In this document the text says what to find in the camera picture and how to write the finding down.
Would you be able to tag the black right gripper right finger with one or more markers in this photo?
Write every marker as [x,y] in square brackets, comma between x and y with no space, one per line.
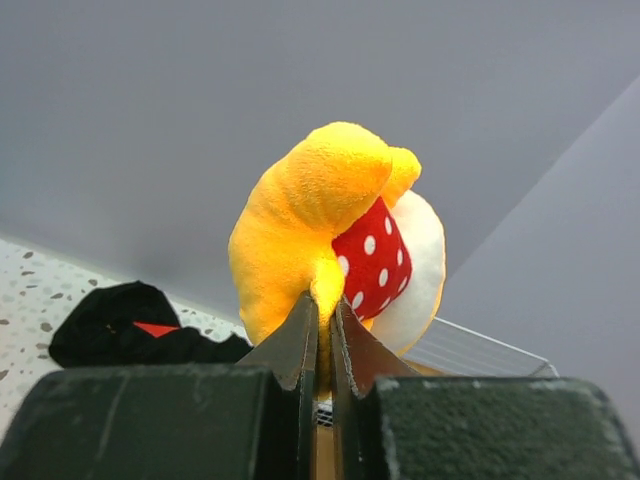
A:
[390,422]

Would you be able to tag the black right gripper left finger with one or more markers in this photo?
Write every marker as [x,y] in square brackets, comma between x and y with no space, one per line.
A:
[254,419]

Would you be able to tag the white wire wooden shelf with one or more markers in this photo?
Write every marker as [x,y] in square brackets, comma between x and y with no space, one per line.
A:
[448,349]

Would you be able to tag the black printed shirt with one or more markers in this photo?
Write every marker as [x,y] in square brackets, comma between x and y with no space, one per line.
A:
[135,324]

